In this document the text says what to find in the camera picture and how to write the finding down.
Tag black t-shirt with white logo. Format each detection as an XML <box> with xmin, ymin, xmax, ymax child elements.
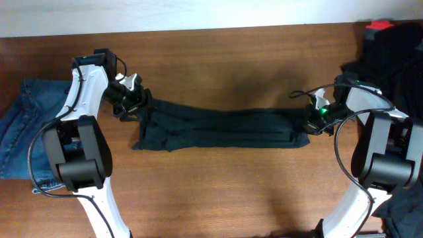
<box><xmin>132</xmin><ymin>99</ymin><xmax>310</xmax><ymax>152</ymax></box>

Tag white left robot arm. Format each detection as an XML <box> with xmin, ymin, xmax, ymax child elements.
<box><xmin>40</xmin><ymin>48</ymin><xmax>153</xmax><ymax>237</ymax></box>

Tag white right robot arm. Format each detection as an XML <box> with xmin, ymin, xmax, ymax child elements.
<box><xmin>291</xmin><ymin>74</ymin><xmax>422</xmax><ymax>237</ymax></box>

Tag folded blue denim jeans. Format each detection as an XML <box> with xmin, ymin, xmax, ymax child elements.
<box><xmin>1</xmin><ymin>79</ymin><xmax>71</xmax><ymax>180</ymax></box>

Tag pile of black clothes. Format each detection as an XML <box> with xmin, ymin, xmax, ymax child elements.
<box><xmin>341</xmin><ymin>22</ymin><xmax>422</xmax><ymax>238</ymax></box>

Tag black left camera cable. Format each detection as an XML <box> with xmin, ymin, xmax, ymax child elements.
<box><xmin>27</xmin><ymin>56</ymin><xmax>128</xmax><ymax>238</ymax></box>

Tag black camera cable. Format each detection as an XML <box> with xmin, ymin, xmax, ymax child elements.
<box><xmin>289</xmin><ymin>82</ymin><xmax>397</xmax><ymax>238</ymax></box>
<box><xmin>27</xmin><ymin>56</ymin><xmax>128</xmax><ymax>238</ymax></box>

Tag black right camera cable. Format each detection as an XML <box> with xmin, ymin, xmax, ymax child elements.
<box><xmin>289</xmin><ymin>82</ymin><xmax>397</xmax><ymax>238</ymax></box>

